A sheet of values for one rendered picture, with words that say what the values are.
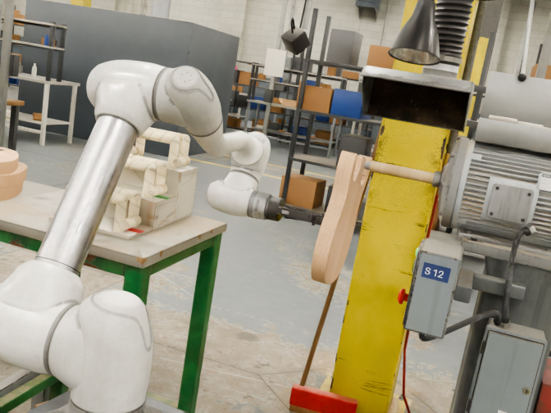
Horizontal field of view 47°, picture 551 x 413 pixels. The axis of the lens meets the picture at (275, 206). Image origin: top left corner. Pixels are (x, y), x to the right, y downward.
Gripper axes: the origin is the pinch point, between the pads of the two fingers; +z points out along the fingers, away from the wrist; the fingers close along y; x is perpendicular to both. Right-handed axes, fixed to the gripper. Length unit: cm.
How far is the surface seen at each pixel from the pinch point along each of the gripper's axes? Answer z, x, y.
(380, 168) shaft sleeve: 12.2, 18.7, 10.0
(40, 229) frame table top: -73, -19, 39
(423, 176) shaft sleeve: 24.6, 19.0, 10.0
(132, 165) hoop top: -63, 4, 15
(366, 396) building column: 15, -77, -96
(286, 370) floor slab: -30, -86, -125
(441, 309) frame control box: 38, -12, 39
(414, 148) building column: 12, 34, -78
